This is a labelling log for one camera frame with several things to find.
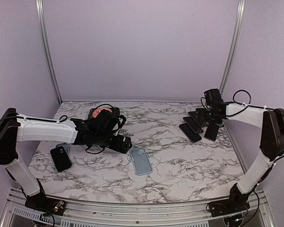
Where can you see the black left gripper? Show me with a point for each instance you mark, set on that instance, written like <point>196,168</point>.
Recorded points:
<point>125,147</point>

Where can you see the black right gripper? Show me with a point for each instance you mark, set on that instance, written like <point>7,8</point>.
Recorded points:
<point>200,111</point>

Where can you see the black smartphone purple edge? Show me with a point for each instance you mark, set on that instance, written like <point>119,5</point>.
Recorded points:
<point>194,117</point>

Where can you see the light blue phone case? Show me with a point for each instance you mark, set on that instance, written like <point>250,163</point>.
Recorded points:
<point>141,161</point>

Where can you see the black phone case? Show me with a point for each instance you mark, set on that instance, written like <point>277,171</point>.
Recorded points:
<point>61,159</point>

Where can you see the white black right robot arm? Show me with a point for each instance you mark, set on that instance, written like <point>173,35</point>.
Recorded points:
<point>263,125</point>

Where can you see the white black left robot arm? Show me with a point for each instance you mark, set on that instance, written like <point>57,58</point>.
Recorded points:
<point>15,128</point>

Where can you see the lavender phone case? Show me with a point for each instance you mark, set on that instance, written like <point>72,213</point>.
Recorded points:
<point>65,146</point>

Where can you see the black square plate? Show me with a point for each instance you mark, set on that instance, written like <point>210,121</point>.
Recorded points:
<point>116,111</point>

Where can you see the black smartphone front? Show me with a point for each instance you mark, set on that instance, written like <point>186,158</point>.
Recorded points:
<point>193,137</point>

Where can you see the red white patterned bowl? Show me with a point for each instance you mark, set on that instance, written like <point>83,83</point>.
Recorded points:
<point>97,111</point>

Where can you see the aluminium front rail base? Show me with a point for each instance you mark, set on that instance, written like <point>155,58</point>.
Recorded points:
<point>102,214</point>

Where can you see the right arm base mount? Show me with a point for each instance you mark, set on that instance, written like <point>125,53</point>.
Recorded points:
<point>224,207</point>

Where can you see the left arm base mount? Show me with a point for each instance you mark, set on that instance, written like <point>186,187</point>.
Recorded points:
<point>50,205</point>

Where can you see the right aluminium frame post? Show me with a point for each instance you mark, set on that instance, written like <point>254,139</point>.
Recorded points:
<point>233,46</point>

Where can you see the aluminium frame post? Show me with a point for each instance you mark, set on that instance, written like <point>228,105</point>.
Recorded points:
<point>233,46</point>
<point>46,47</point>

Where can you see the left aluminium frame post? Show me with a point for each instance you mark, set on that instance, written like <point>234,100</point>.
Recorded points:
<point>46,47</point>

